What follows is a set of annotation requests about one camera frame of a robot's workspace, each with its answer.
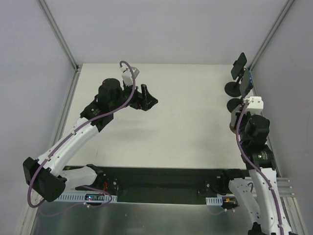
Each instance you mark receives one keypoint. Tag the right aluminium frame post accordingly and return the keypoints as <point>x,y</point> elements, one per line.
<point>271,33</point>

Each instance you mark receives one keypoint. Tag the white cable duct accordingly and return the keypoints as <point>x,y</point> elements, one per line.
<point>86,197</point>
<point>220,201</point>

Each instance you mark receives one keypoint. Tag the aluminium frame post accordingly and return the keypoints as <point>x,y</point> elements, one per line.
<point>57,33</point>
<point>271,33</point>

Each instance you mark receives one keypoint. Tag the black phone with red case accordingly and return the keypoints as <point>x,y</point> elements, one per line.
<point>235,116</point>

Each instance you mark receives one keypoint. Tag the brown base phone stand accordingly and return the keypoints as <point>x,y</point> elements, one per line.
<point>231,128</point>

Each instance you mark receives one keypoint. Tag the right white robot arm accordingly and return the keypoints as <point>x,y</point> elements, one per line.
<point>265,211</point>

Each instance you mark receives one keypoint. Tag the right white cable duct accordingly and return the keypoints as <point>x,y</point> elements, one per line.
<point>220,201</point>

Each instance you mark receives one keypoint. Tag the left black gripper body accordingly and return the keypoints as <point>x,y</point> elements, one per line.
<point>141,98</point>

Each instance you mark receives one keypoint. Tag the black clamp phone stand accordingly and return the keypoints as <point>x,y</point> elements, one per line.
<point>233,103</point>

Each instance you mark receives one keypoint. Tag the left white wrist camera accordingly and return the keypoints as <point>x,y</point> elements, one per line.
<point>127,75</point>

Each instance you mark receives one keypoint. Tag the blue edged black phone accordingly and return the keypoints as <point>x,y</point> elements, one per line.
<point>246,83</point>

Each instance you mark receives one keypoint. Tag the black round base phone stand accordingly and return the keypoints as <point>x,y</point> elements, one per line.
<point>232,88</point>

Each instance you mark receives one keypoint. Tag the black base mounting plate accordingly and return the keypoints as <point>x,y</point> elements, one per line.
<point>167,185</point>

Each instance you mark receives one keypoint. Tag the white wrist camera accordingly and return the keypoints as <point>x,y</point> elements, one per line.
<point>127,75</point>
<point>253,104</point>

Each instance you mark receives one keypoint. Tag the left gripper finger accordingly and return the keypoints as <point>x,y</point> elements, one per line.
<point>144,99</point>
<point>151,100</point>

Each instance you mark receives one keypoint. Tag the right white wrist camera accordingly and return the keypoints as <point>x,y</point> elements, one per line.
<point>253,104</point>

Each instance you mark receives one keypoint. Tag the left aluminium frame post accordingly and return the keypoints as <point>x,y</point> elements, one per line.
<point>57,33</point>

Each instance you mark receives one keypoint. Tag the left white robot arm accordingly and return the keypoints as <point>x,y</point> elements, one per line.
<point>46,174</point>

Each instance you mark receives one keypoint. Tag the left white cable duct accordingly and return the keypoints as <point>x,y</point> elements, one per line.
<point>86,197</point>

